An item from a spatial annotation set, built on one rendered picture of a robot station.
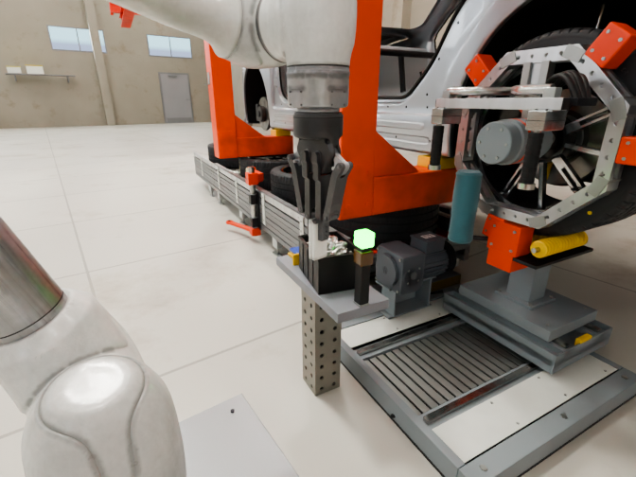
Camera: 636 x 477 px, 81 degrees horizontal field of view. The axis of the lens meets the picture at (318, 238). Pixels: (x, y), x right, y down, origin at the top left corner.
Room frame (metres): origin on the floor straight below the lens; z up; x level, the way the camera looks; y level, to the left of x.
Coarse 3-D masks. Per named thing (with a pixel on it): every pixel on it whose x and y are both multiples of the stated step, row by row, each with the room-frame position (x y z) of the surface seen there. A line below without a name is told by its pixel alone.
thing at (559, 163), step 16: (560, 64) 1.34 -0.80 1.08; (512, 80) 1.41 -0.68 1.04; (496, 96) 1.45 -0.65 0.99; (512, 96) 1.41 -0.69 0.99; (496, 112) 1.50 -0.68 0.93; (512, 112) 1.54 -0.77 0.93; (480, 128) 1.49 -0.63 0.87; (576, 128) 1.20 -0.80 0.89; (560, 144) 1.27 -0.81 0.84; (576, 144) 1.20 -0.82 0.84; (480, 160) 1.47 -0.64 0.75; (544, 160) 1.27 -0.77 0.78; (560, 160) 1.22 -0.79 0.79; (496, 176) 1.46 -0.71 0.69; (512, 176) 1.36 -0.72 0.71; (544, 176) 1.26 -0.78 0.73; (576, 176) 1.17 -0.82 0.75; (496, 192) 1.39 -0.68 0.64; (512, 192) 1.36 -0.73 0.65; (528, 192) 1.43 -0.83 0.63; (544, 192) 1.26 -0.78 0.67; (528, 208) 1.27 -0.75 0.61; (544, 208) 1.25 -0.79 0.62
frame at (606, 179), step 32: (512, 64) 1.31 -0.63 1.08; (576, 64) 1.13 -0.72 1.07; (480, 96) 1.40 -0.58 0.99; (608, 96) 1.05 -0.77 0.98; (608, 128) 1.03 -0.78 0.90; (608, 160) 1.01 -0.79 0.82; (480, 192) 1.35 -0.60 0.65; (576, 192) 1.06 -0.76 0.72; (608, 192) 1.02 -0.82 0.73; (544, 224) 1.12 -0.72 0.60
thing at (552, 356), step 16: (448, 304) 1.44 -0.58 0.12; (464, 304) 1.37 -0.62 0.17; (464, 320) 1.36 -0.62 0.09; (480, 320) 1.29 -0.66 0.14; (496, 320) 1.28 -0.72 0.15; (496, 336) 1.22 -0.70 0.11; (512, 336) 1.17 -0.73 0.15; (528, 336) 1.16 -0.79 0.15; (560, 336) 1.17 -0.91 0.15; (576, 336) 1.17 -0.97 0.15; (592, 336) 1.14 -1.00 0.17; (608, 336) 1.19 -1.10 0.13; (528, 352) 1.11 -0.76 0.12; (544, 352) 1.06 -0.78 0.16; (560, 352) 1.06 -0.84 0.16; (576, 352) 1.09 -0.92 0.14; (544, 368) 1.05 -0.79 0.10; (560, 368) 1.05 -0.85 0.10
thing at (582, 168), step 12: (564, 96) 1.34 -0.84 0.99; (576, 108) 1.30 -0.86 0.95; (588, 108) 1.27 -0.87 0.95; (600, 108) 1.24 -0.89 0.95; (588, 120) 1.26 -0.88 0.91; (576, 132) 1.25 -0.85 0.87; (588, 132) 1.25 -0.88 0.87; (600, 132) 1.22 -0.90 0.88; (588, 144) 1.25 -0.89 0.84; (600, 144) 1.21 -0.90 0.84; (576, 156) 1.27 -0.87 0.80; (588, 156) 1.24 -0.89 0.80; (552, 168) 1.33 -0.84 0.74; (576, 168) 1.26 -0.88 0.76; (588, 168) 1.23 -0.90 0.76; (552, 180) 1.32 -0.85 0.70; (564, 180) 1.29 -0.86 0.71
